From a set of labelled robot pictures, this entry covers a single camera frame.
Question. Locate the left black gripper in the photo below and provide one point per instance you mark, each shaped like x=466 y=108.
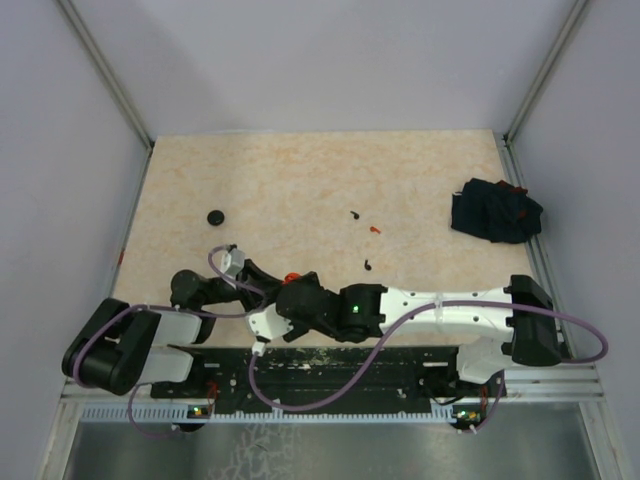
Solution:
x=253 y=289

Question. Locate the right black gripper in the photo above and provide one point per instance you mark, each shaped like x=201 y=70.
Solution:
x=296 y=331

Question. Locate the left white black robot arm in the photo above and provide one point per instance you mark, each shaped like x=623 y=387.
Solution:
x=123 y=345

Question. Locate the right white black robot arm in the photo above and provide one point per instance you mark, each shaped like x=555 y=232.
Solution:
x=510 y=325

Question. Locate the dark navy crumpled cloth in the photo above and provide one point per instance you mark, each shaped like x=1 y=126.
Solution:
x=498 y=212

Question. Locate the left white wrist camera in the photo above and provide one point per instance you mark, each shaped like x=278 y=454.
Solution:
x=233 y=260

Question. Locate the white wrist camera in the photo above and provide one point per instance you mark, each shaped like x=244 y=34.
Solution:
x=266 y=326
x=233 y=260

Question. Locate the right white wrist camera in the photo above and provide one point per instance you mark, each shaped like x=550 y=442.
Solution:
x=266 y=326

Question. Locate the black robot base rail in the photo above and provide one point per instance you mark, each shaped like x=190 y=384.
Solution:
x=399 y=380

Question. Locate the left aluminium frame post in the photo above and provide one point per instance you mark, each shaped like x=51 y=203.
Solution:
x=105 y=71

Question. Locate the aluminium frame post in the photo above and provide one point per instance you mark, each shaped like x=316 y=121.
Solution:
x=105 y=71
x=569 y=29

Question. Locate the right aluminium frame post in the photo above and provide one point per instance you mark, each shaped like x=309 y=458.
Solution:
x=569 y=29

